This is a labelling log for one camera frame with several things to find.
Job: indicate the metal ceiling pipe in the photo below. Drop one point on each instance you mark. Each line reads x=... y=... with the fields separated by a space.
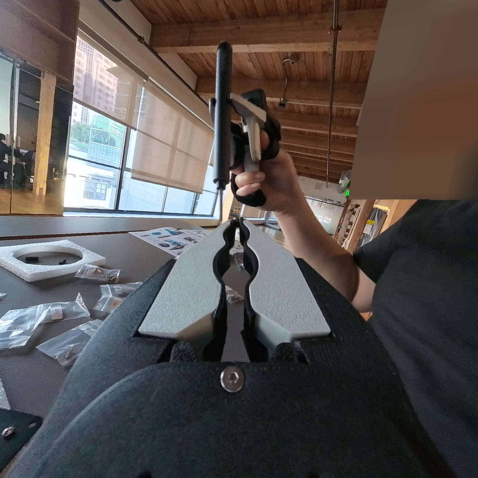
x=332 y=93

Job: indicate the ceiling security camera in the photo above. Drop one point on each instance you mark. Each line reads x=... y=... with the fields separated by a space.
x=293 y=59

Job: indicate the clear bag with white label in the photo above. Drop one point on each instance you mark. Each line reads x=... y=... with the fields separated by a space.
x=18 y=328

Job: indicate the black screwdriver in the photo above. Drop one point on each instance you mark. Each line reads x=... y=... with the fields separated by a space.
x=224 y=112

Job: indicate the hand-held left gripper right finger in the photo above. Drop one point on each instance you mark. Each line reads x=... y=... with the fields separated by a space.
x=291 y=298

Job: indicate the white foam packing insert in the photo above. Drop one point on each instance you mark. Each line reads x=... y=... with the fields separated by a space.
x=11 y=261

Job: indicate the clear bag with silver screws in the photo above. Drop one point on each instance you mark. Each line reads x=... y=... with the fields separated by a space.
x=63 y=343

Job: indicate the cluster of labelled screw bags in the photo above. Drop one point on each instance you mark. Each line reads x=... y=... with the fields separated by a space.
x=108 y=274

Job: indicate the grey desk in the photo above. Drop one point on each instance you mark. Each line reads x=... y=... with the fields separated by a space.
x=56 y=285

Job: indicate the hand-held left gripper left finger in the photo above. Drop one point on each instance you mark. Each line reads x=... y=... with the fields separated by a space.
x=183 y=298

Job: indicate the wooden pillar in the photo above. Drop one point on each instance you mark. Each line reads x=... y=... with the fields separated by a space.
x=358 y=224
x=44 y=130

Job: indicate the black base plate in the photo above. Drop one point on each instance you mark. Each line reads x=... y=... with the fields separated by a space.
x=22 y=422

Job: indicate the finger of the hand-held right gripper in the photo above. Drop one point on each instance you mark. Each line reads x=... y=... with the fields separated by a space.
x=213 y=110
x=250 y=108

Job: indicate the person's right hand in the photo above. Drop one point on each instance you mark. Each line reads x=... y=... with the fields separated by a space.
x=283 y=179

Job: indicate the printed instruction manual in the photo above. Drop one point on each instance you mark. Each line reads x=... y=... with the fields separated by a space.
x=168 y=239

